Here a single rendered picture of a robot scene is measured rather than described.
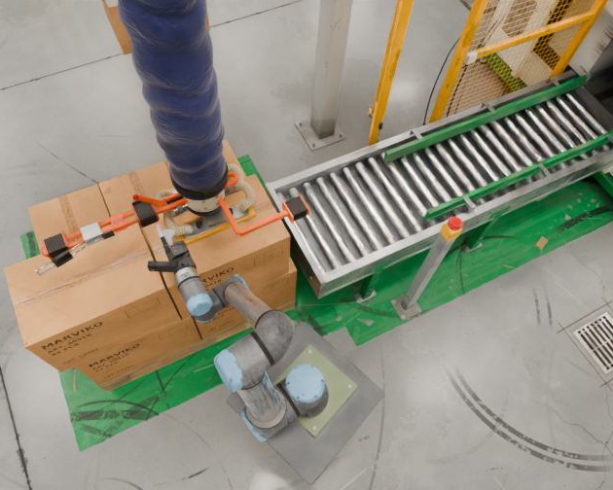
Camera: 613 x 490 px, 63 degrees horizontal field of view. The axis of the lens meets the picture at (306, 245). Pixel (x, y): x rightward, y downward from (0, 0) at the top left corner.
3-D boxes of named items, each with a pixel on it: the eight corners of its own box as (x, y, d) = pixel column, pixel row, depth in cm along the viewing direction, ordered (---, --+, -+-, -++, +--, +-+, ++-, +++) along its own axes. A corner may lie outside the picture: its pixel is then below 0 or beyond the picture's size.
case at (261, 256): (258, 216, 287) (255, 173, 252) (289, 272, 271) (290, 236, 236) (156, 256, 272) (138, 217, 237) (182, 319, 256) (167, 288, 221)
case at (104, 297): (154, 257, 272) (135, 217, 237) (181, 319, 256) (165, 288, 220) (40, 302, 256) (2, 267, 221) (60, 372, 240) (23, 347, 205)
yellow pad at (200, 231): (246, 199, 224) (245, 192, 220) (256, 216, 220) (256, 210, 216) (173, 228, 215) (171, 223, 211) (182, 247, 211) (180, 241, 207)
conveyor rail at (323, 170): (558, 89, 368) (571, 69, 351) (562, 94, 366) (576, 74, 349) (270, 201, 309) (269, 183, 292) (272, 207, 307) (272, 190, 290)
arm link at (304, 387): (332, 395, 208) (333, 385, 193) (298, 420, 204) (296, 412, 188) (310, 365, 214) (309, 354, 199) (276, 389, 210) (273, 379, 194)
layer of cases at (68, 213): (232, 177, 348) (226, 139, 313) (295, 298, 307) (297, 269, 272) (54, 242, 318) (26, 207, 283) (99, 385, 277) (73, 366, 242)
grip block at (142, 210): (152, 202, 209) (149, 194, 204) (161, 221, 205) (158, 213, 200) (132, 210, 207) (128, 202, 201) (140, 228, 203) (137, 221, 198)
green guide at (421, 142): (571, 76, 353) (578, 66, 345) (582, 86, 349) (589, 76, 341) (376, 151, 313) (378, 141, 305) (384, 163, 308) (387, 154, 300)
